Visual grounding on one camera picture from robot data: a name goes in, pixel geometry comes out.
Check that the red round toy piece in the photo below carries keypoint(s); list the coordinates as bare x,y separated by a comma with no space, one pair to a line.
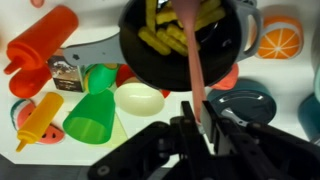
123,75

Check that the yellow mustard squeeze bottle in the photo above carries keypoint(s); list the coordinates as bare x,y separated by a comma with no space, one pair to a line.
40,120

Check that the toy watermelon slice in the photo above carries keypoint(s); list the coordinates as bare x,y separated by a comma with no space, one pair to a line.
21,113

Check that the red ketchup squeeze bottle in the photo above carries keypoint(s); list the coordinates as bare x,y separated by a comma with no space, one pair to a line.
46,36

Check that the orange-red toy piece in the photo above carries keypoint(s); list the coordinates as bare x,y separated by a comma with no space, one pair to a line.
228,81

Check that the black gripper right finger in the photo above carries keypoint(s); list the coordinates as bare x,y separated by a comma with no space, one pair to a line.
266,153

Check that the yellow toy fries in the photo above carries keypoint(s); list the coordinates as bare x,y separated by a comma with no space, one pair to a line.
166,40

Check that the green toy corn cob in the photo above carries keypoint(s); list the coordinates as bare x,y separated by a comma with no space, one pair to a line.
100,78

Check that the small brown printed box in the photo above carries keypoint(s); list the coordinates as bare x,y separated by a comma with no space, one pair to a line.
66,75

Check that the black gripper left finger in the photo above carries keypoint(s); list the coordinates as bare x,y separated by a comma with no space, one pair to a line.
146,153

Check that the pink plastic spoon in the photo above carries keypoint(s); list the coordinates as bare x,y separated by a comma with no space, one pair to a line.
196,76

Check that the pink plastic spatula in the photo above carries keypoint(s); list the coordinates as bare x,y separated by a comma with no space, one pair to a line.
37,2

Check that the cream egg-shaped toy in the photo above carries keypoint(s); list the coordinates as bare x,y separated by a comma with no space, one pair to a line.
140,100

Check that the small dark teal pan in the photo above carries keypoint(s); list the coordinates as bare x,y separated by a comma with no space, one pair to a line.
246,100

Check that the green plastic cup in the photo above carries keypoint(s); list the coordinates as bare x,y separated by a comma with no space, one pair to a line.
90,120

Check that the toy orange slice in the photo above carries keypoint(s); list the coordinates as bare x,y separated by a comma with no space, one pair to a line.
280,40

